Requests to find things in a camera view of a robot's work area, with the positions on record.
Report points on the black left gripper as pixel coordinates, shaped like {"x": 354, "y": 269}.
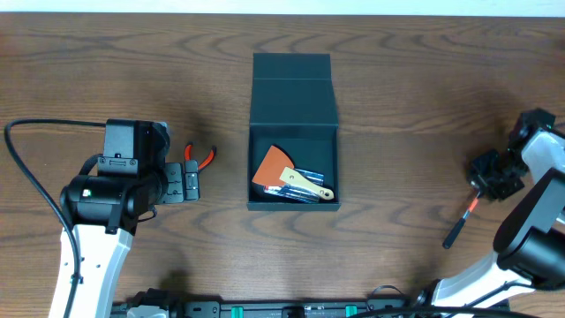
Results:
{"x": 191, "y": 180}

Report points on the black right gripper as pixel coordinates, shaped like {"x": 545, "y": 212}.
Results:
{"x": 495, "y": 191}

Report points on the small hammer red black handle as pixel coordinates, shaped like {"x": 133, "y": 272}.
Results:
{"x": 455, "y": 231}

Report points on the orange scraper wooden handle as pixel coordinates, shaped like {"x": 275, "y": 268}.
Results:
{"x": 277, "y": 169}

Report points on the blue drill bit set case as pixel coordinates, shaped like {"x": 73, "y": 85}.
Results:
{"x": 298, "y": 193}

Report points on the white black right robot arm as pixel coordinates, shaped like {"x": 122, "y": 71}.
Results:
{"x": 528, "y": 252}

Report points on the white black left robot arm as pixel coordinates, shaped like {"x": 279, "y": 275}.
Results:
{"x": 94, "y": 251}

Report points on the black open gift box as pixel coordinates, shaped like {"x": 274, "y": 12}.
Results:
{"x": 293, "y": 107}

